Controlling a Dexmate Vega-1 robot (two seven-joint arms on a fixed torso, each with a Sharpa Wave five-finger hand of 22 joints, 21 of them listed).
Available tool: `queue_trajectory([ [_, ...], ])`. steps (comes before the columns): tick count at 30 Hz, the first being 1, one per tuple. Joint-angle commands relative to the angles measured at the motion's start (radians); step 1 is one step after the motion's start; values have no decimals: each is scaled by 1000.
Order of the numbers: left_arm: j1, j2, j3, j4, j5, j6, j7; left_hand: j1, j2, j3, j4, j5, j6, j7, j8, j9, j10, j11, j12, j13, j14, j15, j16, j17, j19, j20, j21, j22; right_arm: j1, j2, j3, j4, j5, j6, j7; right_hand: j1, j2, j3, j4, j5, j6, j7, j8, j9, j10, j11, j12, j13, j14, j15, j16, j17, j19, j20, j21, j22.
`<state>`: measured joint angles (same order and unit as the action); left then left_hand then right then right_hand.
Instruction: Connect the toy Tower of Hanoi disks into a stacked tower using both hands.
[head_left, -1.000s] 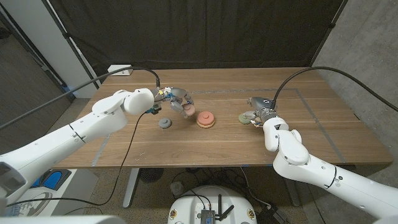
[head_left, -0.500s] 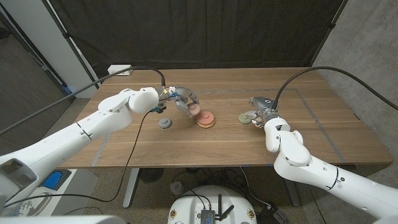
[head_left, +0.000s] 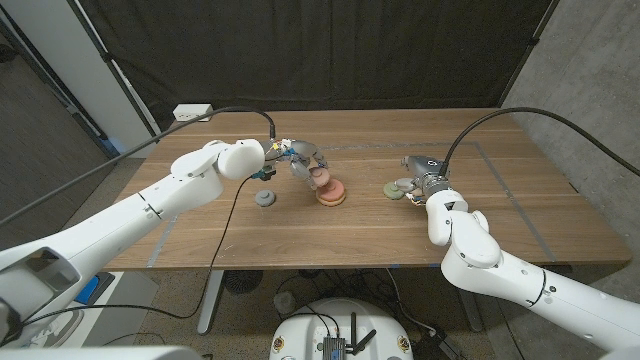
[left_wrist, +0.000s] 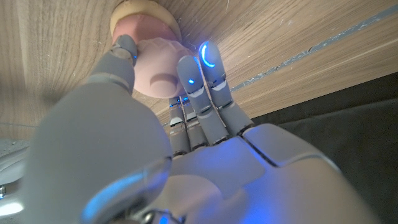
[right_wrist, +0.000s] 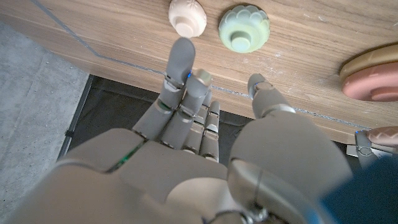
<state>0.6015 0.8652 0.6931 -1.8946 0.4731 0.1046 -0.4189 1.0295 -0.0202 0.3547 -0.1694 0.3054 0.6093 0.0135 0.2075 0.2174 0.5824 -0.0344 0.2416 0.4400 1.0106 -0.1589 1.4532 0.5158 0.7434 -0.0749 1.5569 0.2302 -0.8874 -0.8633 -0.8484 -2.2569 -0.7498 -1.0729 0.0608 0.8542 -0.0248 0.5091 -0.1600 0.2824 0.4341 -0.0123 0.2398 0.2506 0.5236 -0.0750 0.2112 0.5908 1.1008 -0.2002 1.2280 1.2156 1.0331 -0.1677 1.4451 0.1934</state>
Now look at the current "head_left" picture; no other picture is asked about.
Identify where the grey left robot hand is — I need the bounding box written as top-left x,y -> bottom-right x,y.
252,138 -> 329,191

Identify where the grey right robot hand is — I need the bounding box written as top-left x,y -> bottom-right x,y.
394,154 -> 451,200

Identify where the dusty pink disk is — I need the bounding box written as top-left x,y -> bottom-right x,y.
309,167 -> 330,190

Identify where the coral red disk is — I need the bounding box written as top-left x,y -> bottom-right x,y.
316,178 -> 346,201

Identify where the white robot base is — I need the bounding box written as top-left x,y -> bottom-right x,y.
269,298 -> 414,360

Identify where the large orange disk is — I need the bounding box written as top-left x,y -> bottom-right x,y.
315,193 -> 347,208

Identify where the black backdrop curtain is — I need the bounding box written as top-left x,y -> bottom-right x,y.
69,0 -> 560,135

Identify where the white power strip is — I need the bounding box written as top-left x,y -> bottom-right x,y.
172,103 -> 215,123

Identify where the round black table foot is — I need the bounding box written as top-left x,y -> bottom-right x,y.
223,269 -> 264,295

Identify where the grey table leg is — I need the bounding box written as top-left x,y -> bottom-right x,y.
452,288 -> 484,334

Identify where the round grey floor object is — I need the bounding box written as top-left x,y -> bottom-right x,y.
273,292 -> 297,316

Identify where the black backdrop stand pole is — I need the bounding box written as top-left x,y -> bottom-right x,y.
498,0 -> 560,108
66,0 -> 164,143

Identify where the white table leg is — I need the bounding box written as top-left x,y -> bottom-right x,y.
197,269 -> 226,336

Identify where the black power adapter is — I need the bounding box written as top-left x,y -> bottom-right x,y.
414,329 -> 464,360

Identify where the grey radio box with antennas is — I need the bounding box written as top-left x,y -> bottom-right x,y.
322,312 -> 377,360

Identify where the blue foot pedal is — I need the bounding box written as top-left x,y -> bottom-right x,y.
74,272 -> 116,306

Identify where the white sneaker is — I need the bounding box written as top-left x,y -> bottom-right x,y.
19,309 -> 85,349

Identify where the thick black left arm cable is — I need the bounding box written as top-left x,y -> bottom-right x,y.
0,105 -> 277,229

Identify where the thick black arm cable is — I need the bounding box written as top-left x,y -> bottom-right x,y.
0,105 -> 277,229
439,106 -> 640,177

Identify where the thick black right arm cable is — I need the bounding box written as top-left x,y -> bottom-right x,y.
439,106 -> 640,177

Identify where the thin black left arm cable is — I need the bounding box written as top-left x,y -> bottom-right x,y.
19,175 -> 254,326

